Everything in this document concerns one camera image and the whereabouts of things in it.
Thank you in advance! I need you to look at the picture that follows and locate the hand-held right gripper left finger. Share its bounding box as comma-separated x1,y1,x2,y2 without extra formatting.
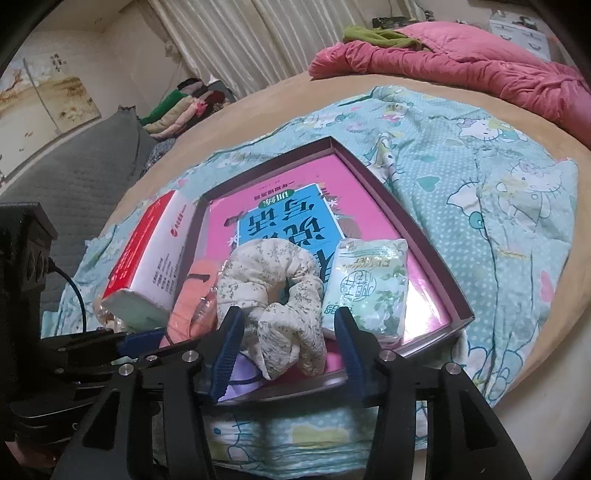
51,306,245,480

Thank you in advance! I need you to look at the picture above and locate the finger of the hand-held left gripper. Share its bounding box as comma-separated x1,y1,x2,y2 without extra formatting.
41,329,168,360

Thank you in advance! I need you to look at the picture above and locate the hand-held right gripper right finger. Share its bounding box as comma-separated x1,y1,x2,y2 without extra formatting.
335,306,522,480

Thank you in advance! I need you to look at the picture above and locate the purple satin scrunchie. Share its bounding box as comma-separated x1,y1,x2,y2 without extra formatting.
217,353,278,402

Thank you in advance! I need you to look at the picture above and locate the green floral tissue packet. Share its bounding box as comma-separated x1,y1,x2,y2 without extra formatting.
321,237,411,344

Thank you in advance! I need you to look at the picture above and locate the peach squishy toy clear wrapper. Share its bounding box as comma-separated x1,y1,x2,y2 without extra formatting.
164,261,227,344

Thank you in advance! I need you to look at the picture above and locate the cream floral scrunchie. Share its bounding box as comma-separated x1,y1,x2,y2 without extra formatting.
215,240,328,381

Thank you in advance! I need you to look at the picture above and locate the dark maroon shallow cardboard box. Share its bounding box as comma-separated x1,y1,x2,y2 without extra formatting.
175,135,476,407

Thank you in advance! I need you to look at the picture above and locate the red and white tissue pack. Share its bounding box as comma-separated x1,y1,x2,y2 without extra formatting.
100,189,199,333

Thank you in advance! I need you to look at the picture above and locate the dark floral cloth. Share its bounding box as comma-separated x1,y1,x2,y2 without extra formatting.
143,138,178,174

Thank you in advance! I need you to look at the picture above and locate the pink book with blue label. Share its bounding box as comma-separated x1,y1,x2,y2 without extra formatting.
203,154,455,384

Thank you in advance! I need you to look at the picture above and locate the stack of folded clothes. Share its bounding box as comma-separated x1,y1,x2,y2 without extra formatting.
141,78,232,139

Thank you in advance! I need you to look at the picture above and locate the light blue cartoon cat blanket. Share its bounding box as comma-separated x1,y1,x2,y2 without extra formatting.
39,85,580,462

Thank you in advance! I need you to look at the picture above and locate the bed with tan sheet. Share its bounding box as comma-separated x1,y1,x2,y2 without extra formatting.
92,69,591,411

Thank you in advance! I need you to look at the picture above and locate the cream curtain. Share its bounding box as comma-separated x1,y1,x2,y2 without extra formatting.
148,0,393,100

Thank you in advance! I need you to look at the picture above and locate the pink quilt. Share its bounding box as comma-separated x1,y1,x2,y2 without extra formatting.
308,21,591,148

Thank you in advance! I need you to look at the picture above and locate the green cloth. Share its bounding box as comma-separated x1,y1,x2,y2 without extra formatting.
342,24,430,51

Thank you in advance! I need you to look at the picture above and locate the cluttered dresser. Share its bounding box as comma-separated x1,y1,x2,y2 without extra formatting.
372,15,419,29

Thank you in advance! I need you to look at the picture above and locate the white drawer cabinet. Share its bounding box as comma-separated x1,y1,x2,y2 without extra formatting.
489,14,552,61

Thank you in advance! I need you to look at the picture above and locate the black cable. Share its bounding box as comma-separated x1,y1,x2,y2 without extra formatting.
45,259,89,334

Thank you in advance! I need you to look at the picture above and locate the landscape wall painting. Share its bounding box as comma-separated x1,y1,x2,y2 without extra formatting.
0,39,105,185

